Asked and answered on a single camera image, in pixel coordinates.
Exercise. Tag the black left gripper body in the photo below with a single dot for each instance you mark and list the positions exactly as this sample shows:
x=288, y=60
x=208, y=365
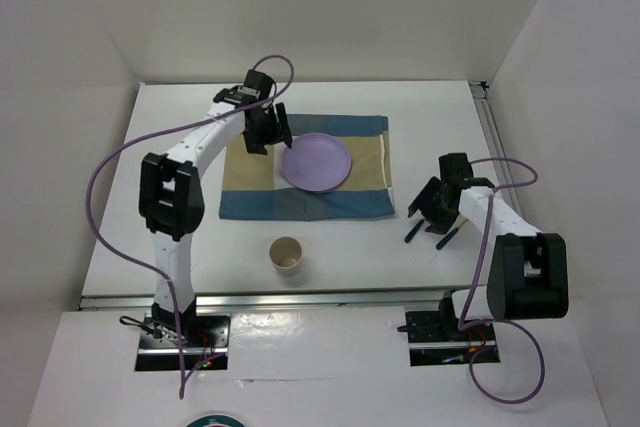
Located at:
x=270, y=129

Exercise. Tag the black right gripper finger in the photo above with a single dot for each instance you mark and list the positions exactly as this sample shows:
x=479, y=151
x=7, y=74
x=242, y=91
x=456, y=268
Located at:
x=426, y=200
x=440, y=222

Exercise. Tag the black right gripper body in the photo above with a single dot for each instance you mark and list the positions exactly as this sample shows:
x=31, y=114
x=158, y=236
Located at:
x=440, y=206

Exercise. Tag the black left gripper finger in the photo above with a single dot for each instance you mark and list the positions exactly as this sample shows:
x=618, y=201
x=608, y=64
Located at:
x=284, y=124
x=254, y=144

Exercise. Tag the purple plate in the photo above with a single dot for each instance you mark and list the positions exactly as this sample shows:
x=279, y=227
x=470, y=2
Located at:
x=316, y=162

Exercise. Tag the gold knife black handle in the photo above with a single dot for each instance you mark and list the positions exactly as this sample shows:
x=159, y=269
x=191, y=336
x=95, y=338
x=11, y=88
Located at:
x=447, y=238

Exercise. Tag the gold fork black handle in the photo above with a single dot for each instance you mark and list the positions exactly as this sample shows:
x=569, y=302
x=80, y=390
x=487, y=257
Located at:
x=414, y=230

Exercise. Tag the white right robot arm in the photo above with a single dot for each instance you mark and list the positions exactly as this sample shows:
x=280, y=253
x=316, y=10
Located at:
x=521, y=272

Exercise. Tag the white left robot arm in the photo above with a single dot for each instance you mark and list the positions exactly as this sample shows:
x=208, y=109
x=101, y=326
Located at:
x=171, y=202

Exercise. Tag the beige cup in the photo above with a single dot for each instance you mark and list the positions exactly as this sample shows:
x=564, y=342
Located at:
x=285, y=255

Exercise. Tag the aluminium rail front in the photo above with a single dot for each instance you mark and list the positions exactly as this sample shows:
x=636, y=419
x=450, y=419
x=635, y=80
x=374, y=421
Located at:
x=276, y=300

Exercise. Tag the aluminium rail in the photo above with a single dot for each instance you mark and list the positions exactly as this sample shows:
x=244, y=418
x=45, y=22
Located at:
x=479, y=92
x=276, y=300

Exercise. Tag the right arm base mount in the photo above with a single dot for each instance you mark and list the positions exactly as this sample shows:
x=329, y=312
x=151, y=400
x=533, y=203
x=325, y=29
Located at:
x=434, y=338

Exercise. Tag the aluminium rail right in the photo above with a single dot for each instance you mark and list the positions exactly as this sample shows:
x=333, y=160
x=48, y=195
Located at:
x=479, y=92

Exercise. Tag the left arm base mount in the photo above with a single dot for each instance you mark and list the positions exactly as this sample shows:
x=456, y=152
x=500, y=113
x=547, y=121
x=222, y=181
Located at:
x=205, y=346

